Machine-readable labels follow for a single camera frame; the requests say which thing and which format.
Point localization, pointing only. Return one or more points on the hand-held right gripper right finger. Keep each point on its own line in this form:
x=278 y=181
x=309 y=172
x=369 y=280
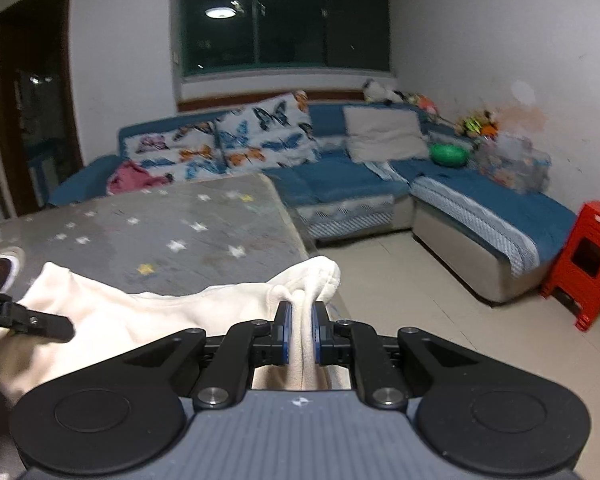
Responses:
x=316 y=332

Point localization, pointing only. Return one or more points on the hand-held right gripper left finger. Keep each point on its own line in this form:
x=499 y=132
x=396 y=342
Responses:
x=286 y=330

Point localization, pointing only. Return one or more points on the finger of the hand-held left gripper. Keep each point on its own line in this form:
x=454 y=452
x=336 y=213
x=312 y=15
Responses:
x=45 y=325

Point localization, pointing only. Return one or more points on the cream sweatshirt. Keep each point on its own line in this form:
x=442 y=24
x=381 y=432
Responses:
x=155 y=310

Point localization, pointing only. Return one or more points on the blue sectional sofa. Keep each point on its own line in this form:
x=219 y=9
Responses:
x=340 y=180

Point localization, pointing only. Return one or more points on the pink cloth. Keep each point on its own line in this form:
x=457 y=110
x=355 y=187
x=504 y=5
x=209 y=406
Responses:
x=130 y=177

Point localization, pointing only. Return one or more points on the square butterfly print pillow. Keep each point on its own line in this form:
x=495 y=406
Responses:
x=265 y=135

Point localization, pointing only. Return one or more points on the dark wooden doorway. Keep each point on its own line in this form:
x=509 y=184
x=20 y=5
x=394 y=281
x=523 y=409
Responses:
x=35 y=110

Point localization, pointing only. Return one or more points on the wide butterfly print pillow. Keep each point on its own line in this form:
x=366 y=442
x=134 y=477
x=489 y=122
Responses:
x=180 y=155

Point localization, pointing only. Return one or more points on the plain beige cushion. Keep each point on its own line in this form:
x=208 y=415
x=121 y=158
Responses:
x=385 y=132

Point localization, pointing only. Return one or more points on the green bowl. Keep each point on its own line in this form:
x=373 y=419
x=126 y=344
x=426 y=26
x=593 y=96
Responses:
x=447 y=155

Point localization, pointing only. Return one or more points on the black and white plush toy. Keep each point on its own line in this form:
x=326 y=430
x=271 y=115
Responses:
x=380 y=92

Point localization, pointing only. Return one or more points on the small orange plush toy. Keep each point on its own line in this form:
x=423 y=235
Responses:
x=425 y=104

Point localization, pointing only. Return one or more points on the yellow and orange plush toys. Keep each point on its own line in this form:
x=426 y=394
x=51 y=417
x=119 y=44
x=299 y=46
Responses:
x=475 y=124

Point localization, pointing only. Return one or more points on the red plastic stool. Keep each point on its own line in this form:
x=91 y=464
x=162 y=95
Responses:
x=595 y=230

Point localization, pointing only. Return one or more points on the green framed window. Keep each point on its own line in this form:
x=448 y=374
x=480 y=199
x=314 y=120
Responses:
x=280 y=15

